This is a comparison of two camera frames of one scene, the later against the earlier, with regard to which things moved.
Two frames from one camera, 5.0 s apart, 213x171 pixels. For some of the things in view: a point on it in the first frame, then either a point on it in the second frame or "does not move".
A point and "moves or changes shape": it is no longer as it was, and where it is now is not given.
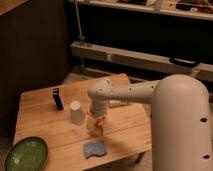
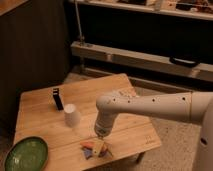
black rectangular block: x=57 y=99 does not move
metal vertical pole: x=82 y=40 does not move
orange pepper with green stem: x=99 y=123 moves or changes shape
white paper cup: x=76 y=112 moves or changes shape
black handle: x=183 y=62 does not move
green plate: x=28 y=154 does not move
